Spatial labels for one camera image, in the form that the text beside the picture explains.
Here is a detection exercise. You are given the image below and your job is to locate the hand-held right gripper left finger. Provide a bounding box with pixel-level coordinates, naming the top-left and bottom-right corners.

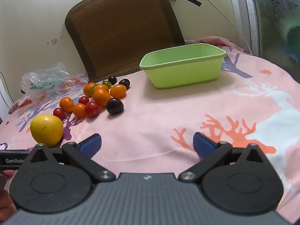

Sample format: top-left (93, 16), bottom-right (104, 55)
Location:
top-left (20, 133), bottom-right (116, 184)

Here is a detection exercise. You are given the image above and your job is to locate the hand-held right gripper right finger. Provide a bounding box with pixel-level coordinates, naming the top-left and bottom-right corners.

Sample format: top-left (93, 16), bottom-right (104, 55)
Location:
top-left (179, 132), bottom-right (275, 183)

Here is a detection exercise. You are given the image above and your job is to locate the orange cherry tomato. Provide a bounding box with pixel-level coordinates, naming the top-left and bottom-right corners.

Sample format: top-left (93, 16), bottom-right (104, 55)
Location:
top-left (110, 84), bottom-right (127, 99)
top-left (73, 103), bottom-right (87, 118)
top-left (84, 82), bottom-right (97, 97)

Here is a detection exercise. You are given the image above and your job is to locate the yellow lemon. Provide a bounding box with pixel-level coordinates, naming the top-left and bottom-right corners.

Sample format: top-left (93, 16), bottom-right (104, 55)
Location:
top-left (30, 114), bottom-right (64, 148)

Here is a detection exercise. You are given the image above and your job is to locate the small orange mandarin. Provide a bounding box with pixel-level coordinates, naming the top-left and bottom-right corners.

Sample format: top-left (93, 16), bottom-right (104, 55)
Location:
top-left (59, 97), bottom-right (75, 113)
top-left (93, 89), bottom-right (112, 107)
top-left (93, 84), bottom-right (109, 93)

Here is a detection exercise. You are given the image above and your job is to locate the green plastic basin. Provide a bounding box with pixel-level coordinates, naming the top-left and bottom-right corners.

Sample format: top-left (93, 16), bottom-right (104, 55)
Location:
top-left (139, 43), bottom-right (227, 90)

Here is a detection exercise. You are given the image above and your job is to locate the person's left hand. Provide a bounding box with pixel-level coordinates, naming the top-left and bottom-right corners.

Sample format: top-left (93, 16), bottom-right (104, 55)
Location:
top-left (0, 170), bottom-right (18, 218)

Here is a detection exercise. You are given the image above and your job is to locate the pink deer print bedsheet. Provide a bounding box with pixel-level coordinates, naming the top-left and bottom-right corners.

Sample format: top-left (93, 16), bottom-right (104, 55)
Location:
top-left (0, 36), bottom-right (300, 225)

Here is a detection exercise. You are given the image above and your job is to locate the clear plastic bag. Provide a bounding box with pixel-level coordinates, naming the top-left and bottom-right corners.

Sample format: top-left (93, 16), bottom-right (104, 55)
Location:
top-left (21, 62), bottom-right (88, 104)

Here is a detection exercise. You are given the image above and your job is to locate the pink crumpled cloth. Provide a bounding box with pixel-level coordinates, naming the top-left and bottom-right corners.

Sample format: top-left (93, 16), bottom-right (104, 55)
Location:
top-left (184, 36), bottom-right (252, 55)

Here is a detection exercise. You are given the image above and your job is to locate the brown woven seat mat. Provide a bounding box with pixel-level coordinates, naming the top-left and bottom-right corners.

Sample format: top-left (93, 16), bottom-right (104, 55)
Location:
top-left (65, 0), bottom-right (185, 82)

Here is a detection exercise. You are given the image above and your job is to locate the green object behind glass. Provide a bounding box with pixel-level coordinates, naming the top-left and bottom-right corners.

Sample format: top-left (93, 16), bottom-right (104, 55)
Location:
top-left (285, 26), bottom-right (300, 59)

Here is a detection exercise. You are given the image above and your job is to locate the frosted glass pane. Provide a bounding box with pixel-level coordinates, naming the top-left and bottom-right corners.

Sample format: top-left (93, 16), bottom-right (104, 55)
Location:
top-left (250, 0), bottom-right (300, 85)

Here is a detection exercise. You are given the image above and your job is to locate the white cord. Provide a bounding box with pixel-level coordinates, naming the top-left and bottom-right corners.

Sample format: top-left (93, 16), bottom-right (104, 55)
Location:
top-left (187, 0), bottom-right (254, 55)

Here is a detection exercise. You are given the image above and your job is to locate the white door frame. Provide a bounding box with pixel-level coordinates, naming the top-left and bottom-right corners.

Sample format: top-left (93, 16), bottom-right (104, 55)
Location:
top-left (226, 0), bottom-right (260, 58)

